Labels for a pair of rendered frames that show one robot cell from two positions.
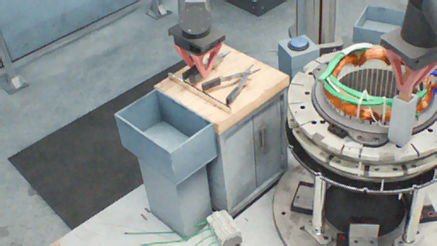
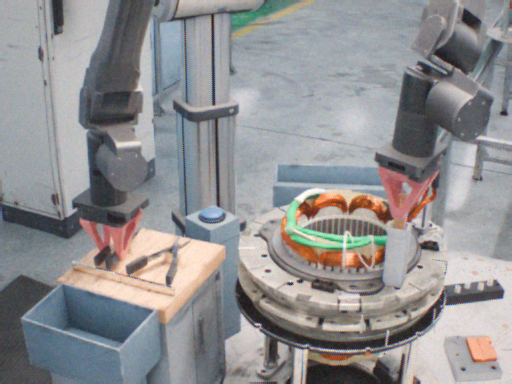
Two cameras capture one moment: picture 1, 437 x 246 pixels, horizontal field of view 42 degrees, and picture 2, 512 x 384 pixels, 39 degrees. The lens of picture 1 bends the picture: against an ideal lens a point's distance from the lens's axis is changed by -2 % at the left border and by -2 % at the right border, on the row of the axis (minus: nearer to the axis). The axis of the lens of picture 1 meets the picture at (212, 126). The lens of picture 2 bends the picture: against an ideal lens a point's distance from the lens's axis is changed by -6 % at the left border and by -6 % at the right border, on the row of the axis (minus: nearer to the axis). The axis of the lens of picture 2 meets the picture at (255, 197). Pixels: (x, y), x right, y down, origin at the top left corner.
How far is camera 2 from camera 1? 0.30 m
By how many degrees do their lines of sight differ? 27
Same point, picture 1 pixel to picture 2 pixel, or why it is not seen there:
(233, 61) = (146, 240)
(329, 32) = (229, 206)
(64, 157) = not seen: outside the picture
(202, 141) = (148, 334)
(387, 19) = (303, 177)
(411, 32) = (410, 141)
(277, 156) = (215, 358)
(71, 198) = not seen: outside the picture
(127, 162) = not seen: outside the picture
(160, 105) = (67, 306)
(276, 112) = (213, 297)
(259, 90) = (197, 266)
